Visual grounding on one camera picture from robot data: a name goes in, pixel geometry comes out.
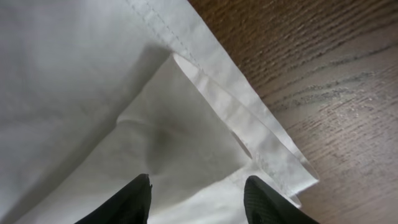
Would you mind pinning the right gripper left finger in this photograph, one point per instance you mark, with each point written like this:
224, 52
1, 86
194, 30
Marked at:
130, 205

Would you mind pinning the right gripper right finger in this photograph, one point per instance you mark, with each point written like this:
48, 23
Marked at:
264, 205

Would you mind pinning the white t-shirt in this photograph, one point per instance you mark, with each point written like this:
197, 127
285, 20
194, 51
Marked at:
95, 93

